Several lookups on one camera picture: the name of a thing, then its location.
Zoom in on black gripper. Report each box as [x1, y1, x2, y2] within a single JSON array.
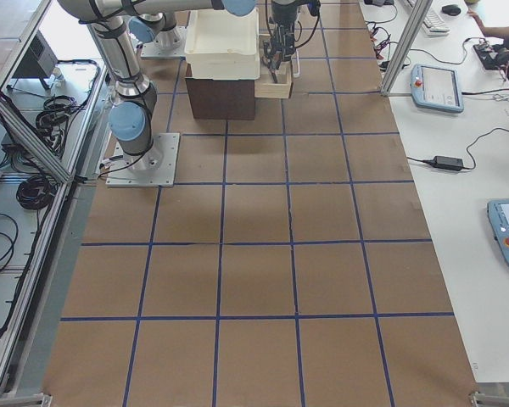
[[263, 23, 295, 68]]

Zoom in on grey orange scissors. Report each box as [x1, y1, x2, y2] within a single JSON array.
[[268, 63, 279, 84]]

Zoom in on white drawer handle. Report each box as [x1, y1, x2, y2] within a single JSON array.
[[292, 51, 301, 79]]

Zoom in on light wood drawer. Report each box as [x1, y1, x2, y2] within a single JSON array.
[[254, 33, 294, 99]]

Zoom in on dark brown wooden drawer box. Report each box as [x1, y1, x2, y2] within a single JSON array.
[[186, 78, 255, 120]]

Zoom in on person hand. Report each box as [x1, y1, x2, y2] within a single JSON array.
[[467, 9, 484, 28]]

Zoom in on cream plastic tray stack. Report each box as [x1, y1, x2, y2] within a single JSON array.
[[185, 9, 260, 81]]

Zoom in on white keyboard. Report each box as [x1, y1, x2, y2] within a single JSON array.
[[422, 8, 450, 36]]

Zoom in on black power adapter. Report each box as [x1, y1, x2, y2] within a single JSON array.
[[422, 155, 465, 171]]

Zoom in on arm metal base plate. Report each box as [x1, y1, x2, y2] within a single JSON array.
[[105, 133, 180, 187], [141, 26, 187, 59]]

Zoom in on aluminium frame post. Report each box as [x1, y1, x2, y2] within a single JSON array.
[[380, 0, 432, 97]]

